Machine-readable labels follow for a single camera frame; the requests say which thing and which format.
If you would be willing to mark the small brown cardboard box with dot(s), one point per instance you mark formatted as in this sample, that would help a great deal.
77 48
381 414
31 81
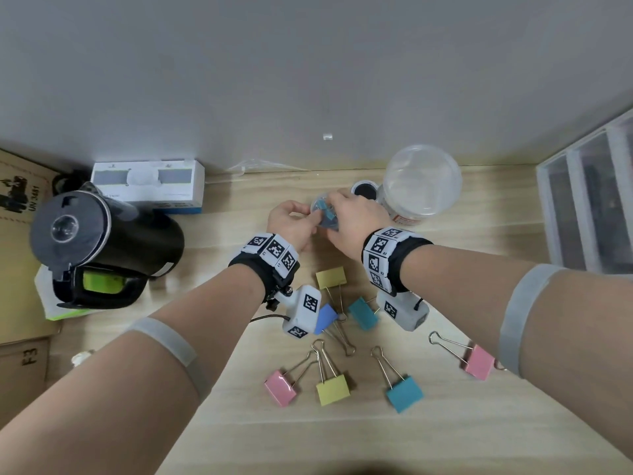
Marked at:
20 272

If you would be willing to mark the black left wristband with markers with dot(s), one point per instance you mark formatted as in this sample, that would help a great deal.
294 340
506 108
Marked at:
257 272

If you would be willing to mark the person's left forearm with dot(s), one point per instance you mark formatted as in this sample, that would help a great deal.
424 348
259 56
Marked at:
173 351

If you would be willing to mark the person's right forearm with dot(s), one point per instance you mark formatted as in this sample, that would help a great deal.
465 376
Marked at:
470 291

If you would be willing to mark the cluster of small colourful clips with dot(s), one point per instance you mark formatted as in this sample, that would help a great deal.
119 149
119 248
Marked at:
326 211

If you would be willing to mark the black electric kettle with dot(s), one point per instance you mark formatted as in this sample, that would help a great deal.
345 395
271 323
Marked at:
123 247

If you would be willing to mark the pile of colourful binder clips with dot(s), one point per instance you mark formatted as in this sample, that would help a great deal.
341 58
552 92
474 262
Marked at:
404 395

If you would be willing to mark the large clear plastic jar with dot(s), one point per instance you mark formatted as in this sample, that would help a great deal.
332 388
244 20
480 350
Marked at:
420 183

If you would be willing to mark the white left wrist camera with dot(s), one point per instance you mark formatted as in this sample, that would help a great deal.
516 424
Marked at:
304 311

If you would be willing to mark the white plastic drawer unit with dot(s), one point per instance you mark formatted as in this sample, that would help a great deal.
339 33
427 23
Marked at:
542 192

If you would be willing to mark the large yellow binder clip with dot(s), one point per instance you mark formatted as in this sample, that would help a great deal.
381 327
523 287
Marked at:
330 278

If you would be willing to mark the large brown cardboard box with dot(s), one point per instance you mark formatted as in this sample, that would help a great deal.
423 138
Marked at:
20 385

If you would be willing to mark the person's left hand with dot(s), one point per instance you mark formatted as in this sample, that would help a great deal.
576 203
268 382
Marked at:
292 222

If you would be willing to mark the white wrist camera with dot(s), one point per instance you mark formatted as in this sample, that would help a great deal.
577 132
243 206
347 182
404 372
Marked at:
304 311
410 316

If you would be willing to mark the person's right hand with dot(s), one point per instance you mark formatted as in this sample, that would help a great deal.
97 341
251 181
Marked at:
361 217

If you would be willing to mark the crumpled white paper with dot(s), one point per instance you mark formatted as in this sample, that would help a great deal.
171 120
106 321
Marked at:
81 358

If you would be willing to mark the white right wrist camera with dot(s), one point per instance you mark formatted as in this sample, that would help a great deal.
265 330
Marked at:
410 316

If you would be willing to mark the green tissue pack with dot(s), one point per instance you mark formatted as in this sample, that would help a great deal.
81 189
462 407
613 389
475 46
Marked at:
47 301

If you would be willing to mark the clear plastic wrapper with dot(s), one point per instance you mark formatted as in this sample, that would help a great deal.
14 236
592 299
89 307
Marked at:
257 165

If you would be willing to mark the small clear plastic jar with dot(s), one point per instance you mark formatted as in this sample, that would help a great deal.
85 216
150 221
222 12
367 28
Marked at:
324 221

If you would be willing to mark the white and blue box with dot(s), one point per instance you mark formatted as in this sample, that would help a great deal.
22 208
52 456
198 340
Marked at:
193 187

